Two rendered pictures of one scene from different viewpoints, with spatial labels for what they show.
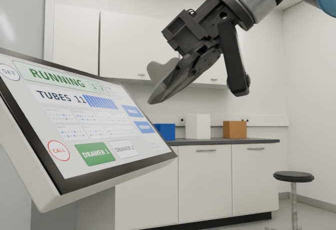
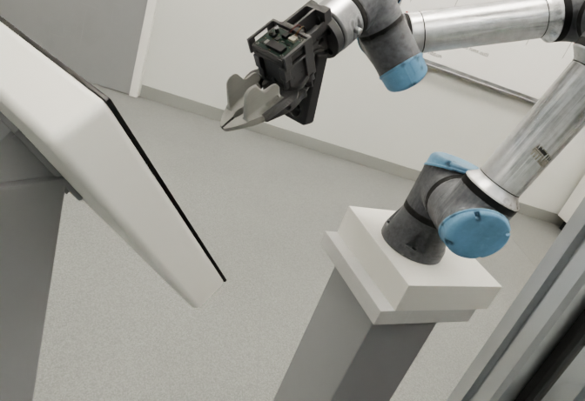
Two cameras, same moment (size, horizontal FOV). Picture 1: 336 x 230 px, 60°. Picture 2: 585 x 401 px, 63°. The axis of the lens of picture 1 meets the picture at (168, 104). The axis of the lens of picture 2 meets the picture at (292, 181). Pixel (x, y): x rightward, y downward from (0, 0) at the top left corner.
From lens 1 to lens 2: 0.70 m
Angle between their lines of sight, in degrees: 81
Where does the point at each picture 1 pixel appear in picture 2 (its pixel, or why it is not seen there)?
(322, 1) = (390, 76)
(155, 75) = (252, 103)
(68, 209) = (37, 277)
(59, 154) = not seen: hidden behind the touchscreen
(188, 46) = (296, 77)
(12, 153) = (179, 269)
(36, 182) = (203, 284)
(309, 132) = not seen: outside the picture
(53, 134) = not seen: hidden behind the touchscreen
